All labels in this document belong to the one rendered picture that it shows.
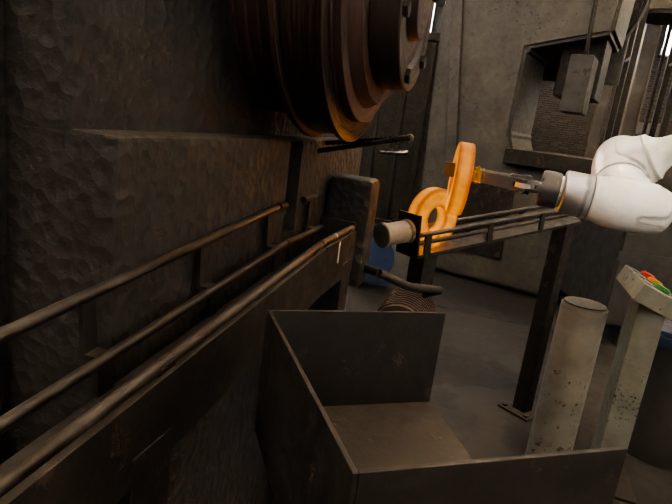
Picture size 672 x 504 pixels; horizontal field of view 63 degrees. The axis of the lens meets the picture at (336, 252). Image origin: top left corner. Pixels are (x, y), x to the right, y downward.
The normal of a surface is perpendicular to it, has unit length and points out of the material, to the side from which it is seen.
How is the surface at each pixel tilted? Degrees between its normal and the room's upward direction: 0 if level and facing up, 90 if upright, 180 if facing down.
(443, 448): 5
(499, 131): 90
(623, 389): 90
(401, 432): 5
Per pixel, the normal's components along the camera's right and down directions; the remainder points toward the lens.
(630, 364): -0.29, 0.18
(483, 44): -0.52, 0.14
